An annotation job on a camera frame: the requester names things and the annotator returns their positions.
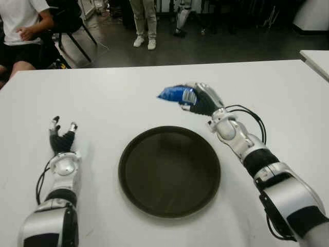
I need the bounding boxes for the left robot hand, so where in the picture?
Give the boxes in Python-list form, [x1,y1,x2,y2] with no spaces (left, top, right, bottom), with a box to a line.
[48,115,79,156]

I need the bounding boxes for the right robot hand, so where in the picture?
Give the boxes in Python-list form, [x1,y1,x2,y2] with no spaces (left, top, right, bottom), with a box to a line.
[179,82,225,117]

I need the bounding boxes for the blue Oreo packet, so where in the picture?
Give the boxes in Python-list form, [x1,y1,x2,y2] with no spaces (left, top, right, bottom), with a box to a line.
[156,84,198,105]

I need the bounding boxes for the yellow black floor object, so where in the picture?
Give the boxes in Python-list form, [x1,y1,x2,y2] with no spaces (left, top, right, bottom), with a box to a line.
[52,59,71,69]

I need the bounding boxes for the round dark brown tray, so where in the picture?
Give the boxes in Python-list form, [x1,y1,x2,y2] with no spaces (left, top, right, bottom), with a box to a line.
[118,125,221,219]

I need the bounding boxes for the white humanoid robot legs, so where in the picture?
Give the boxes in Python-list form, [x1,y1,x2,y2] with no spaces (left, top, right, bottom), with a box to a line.
[172,0,193,38]

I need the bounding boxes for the standing person beige trousers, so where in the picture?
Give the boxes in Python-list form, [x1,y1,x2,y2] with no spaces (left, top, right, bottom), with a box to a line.
[128,0,158,51]

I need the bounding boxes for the grey metal folding stand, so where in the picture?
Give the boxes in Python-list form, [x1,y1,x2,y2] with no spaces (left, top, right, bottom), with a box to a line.
[257,5,281,29]

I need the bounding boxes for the white side table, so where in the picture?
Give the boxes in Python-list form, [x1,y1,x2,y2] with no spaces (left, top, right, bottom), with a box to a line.
[299,49,329,84]

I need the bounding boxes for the seated person white shirt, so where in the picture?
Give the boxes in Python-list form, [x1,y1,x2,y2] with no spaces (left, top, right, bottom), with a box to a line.
[0,0,59,83]

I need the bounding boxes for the black chair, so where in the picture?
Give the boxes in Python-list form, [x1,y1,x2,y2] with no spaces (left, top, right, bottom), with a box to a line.
[38,0,98,69]

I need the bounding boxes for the white panel cart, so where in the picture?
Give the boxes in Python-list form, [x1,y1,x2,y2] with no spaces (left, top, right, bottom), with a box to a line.
[79,0,95,20]

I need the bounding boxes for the white cabinet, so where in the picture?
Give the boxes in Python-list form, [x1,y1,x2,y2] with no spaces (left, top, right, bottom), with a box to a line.
[293,0,329,34]

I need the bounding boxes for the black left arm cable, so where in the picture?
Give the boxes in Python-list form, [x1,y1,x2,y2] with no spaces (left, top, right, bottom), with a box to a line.
[35,161,52,205]

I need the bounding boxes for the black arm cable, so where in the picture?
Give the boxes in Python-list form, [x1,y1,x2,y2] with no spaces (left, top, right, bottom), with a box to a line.
[224,104,267,144]
[35,161,52,205]

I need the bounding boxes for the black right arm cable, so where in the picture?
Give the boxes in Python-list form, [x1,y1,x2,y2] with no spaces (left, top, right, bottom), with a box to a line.
[224,104,267,144]

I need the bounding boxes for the white floor cable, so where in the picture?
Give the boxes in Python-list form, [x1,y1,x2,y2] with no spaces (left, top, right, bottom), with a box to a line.
[88,22,110,61]

